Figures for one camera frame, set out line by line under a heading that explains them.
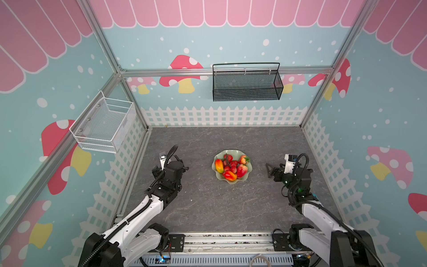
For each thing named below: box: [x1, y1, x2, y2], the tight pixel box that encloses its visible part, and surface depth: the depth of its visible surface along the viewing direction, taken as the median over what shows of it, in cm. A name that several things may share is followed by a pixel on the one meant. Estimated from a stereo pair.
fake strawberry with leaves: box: [238, 154, 251, 165], surface depth 95 cm
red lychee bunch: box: [222, 153, 239, 175], surface depth 94 cm
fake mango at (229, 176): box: [222, 170, 238, 182], surface depth 89 cm
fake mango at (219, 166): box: [214, 158, 225, 173], surface depth 93 cm
